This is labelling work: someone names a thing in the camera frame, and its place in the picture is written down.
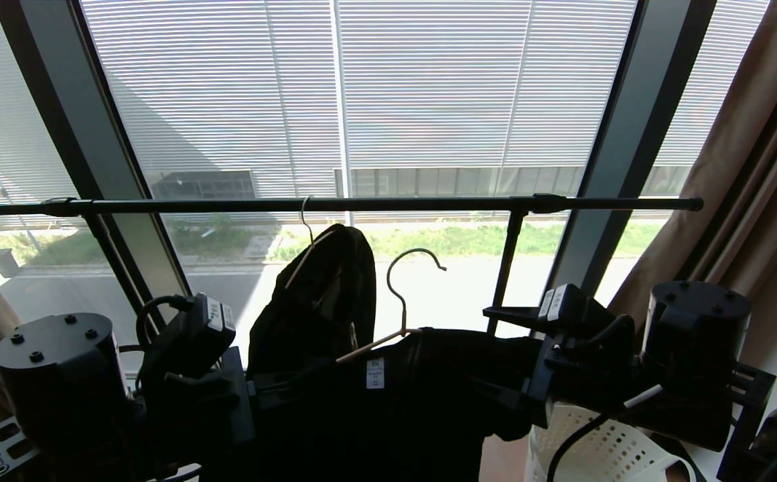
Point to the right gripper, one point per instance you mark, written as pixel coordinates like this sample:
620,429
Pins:
583,375

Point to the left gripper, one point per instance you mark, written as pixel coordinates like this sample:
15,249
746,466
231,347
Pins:
207,408

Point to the pink clothes hanger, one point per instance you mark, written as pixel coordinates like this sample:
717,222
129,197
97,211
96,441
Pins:
402,314
305,224

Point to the black garment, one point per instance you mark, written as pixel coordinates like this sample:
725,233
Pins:
395,422
321,301

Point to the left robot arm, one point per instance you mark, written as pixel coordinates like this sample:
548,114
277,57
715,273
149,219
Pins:
60,375

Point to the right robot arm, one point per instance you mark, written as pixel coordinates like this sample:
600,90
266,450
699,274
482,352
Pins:
696,321

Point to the white laundry basket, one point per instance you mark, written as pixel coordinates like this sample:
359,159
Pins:
603,448

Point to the black clothes rack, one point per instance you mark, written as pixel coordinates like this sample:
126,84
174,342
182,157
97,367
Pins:
395,203

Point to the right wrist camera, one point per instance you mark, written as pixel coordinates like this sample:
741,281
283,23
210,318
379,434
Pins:
576,308

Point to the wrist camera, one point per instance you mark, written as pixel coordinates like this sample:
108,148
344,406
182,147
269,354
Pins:
191,335
576,308

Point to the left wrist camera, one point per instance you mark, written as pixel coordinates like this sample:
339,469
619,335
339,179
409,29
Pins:
191,335

